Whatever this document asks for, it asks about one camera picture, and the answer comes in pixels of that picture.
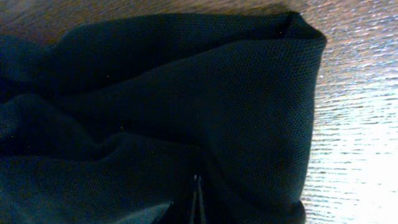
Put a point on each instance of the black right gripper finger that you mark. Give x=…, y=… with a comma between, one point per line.
x=201, y=203
x=194, y=200

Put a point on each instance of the black shorts with white logo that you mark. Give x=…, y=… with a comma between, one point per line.
x=111, y=123

